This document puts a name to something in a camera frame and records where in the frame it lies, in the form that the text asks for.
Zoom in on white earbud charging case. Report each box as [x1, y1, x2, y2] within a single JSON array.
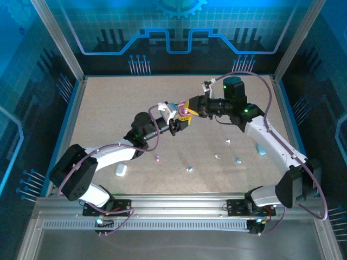
[[115, 164, 128, 178]]

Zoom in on blue table edge strip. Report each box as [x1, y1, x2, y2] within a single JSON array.
[[276, 78, 309, 158], [40, 78, 83, 198]]

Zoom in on black connector block with light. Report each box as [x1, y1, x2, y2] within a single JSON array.
[[247, 218, 268, 235], [94, 217, 114, 229]]

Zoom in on grey metal panel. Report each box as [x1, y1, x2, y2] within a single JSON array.
[[16, 211, 344, 260]]

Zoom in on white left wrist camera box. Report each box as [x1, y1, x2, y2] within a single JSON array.
[[158, 101, 180, 123]]

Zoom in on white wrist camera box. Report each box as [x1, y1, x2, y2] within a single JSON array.
[[158, 101, 180, 123], [201, 78, 217, 95]]

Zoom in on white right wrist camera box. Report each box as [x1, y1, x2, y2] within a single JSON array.
[[201, 78, 217, 95]]

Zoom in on aluminium frame post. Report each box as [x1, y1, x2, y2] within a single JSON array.
[[272, 0, 325, 82], [29, 0, 87, 83]]

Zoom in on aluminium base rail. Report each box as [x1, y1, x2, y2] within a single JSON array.
[[35, 192, 326, 217]]

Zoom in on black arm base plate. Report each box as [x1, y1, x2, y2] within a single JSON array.
[[82, 199, 132, 217], [227, 199, 276, 217]]

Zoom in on grey slotted cable duct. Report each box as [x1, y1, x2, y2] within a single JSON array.
[[43, 220, 250, 231]]

